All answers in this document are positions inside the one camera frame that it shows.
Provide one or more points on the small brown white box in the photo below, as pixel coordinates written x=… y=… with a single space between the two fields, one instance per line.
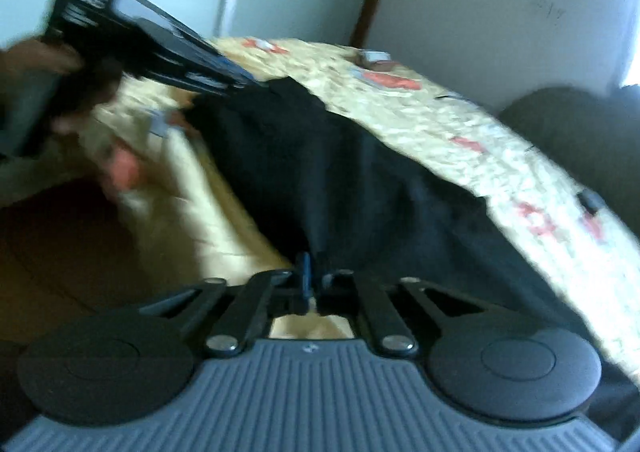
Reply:
x=376 y=60

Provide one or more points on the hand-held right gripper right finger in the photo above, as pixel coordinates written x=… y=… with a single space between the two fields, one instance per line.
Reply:
x=332 y=289

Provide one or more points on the person's left hand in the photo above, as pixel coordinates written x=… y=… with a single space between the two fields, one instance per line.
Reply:
x=35 y=59

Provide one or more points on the black pants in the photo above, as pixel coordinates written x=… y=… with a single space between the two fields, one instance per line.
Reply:
x=350 y=171

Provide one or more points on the dark headboard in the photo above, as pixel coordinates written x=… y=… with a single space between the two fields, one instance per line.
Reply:
x=575 y=141

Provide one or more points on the yellow printed blanket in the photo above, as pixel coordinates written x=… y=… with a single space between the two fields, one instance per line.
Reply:
x=400 y=101

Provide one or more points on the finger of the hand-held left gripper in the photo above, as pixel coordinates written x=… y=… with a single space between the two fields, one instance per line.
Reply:
x=200 y=76
x=185 y=39

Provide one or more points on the black power adapter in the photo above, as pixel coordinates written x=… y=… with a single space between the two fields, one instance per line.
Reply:
x=592 y=202

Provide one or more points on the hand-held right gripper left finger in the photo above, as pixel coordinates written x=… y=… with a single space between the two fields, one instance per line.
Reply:
x=304 y=278

